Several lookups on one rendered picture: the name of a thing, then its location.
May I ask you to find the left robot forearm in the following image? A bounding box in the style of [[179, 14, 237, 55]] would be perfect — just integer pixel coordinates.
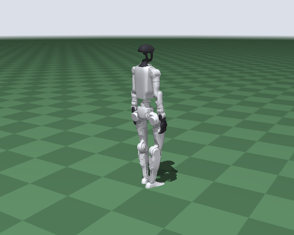
[[131, 91, 138, 111]]

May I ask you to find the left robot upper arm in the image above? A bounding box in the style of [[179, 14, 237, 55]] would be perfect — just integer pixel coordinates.
[[131, 66, 136, 93]]

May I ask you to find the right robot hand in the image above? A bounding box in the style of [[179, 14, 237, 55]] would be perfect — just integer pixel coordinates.
[[158, 115, 167, 134]]

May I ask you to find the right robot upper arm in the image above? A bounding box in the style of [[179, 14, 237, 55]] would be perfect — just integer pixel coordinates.
[[149, 68, 161, 99]]

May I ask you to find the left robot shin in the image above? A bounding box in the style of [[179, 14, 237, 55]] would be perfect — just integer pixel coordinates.
[[137, 144, 149, 179]]

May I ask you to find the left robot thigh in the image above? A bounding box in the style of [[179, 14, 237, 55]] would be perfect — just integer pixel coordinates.
[[131, 110, 148, 152]]

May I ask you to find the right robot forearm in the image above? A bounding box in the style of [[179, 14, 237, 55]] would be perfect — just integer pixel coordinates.
[[155, 92, 166, 119]]

